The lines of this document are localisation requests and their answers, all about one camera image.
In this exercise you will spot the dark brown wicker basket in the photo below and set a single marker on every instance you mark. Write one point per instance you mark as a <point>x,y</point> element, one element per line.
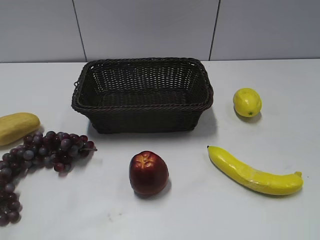
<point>143,95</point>

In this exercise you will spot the yellow banana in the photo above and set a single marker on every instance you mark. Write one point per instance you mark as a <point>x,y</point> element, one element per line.
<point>253,179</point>

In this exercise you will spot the red apple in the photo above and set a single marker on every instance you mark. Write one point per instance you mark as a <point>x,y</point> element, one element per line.
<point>148,173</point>

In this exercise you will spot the yellow lemon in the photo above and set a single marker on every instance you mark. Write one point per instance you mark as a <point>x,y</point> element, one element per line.
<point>247,102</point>

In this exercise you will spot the purple grape bunch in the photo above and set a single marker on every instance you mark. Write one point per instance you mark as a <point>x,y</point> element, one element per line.
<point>53,150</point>

